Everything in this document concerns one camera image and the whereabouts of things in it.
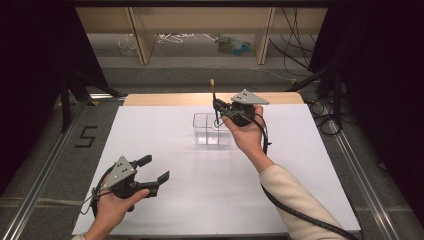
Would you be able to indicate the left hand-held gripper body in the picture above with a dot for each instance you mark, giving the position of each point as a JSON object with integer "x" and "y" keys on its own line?
{"x": 121, "y": 173}

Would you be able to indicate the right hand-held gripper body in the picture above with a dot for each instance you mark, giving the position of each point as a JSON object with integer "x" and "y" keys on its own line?
{"x": 245, "y": 100}

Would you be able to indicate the black brush with tan tip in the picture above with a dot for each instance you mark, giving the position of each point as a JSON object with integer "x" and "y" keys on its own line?
{"x": 212, "y": 82}

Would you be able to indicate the clear acrylic organizer box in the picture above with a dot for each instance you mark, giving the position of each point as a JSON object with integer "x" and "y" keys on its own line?
{"x": 206, "y": 133}

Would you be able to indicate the person's right hand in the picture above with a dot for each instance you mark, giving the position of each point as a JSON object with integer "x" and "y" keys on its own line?
{"x": 248, "y": 136}

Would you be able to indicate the person's left hand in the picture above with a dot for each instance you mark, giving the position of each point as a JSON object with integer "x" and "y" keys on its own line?
{"x": 113, "y": 210}

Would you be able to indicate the pile of colourful toys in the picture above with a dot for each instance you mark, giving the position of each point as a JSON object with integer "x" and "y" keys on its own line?
{"x": 235, "y": 46}

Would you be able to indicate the beige wooden shelf unit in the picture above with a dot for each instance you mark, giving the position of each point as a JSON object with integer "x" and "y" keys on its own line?
{"x": 200, "y": 20}

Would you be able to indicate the black metal stand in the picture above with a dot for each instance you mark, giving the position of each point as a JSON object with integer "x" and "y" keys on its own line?
{"x": 78, "y": 90}

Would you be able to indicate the clear plastic bag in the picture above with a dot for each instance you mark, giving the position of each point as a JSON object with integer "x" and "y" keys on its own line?
{"x": 127, "y": 45}

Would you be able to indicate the black curtain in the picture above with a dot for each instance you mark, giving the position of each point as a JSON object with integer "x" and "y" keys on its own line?
{"x": 36, "y": 66}
{"x": 380, "y": 66}

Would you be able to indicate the metal floor rail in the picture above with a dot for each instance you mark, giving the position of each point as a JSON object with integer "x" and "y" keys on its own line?
{"x": 36, "y": 186}
{"x": 363, "y": 173}

